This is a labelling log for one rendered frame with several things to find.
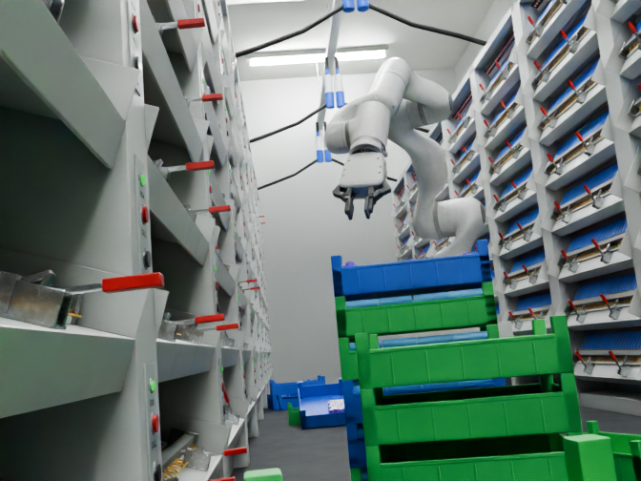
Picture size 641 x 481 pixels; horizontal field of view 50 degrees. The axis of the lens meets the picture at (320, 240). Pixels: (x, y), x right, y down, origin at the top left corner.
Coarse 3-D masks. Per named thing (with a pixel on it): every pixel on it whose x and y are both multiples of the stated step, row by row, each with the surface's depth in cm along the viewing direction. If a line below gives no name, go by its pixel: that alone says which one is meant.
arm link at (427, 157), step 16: (400, 112) 202; (416, 112) 200; (400, 128) 205; (400, 144) 208; (416, 144) 208; (432, 144) 209; (416, 160) 210; (432, 160) 209; (416, 176) 216; (432, 176) 211; (432, 192) 214; (416, 208) 221; (432, 208) 221; (416, 224) 223; (432, 224) 220
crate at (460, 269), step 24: (480, 240) 131; (336, 264) 134; (384, 264) 133; (408, 264) 132; (432, 264) 131; (456, 264) 131; (480, 264) 130; (336, 288) 133; (360, 288) 133; (384, 288) 132; (408, 288) 131; (432, 288) 135; (456, 288) 140
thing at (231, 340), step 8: (224, 336) 196; (232, 336) 197; (240, 336) 197; (224, 344) 154; (232, 344) 179; (240, 344) 197; (224, 352) 149; (232, 352) 171; (224, 360) 154; (232, 360) 176
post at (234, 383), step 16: (224, 96) 218; (224, 128) 207; (224, 176) 205; (224, 192) 204; (224, 240) 202; (224, 256) 201; (224, 304) 199; (224, 320) 198; (240, 352) 199; (224, 368) 196; (240, 368) 196; (224, 384) 195; (240, 384) 196; (240, 464) 192
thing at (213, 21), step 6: (204, 0) 185; (210, 0) 192; (204, 6) 188; (210, 6) 193; (204, 12) 200; (210, 12) 195; (210, 18) 197; (216, 18) 213; (210, 24) 199; (216, 24) 206; (210, 30) 202; (216, 30) 208; (216, 36) 211
